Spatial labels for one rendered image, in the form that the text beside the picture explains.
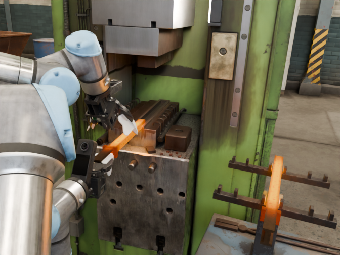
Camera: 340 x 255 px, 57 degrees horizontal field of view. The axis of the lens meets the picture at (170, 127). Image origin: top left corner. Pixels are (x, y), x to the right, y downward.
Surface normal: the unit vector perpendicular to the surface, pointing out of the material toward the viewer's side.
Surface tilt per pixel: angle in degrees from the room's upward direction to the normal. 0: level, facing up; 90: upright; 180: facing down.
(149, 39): 90
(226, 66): 90
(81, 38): 29
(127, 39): 90
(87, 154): 57
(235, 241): 0
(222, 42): 90
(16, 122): 40
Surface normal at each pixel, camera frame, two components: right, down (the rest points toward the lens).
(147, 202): -0.24, 0.33
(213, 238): 0.04, -0.94
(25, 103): 0.18, -0.50
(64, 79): 0.47, 0.33
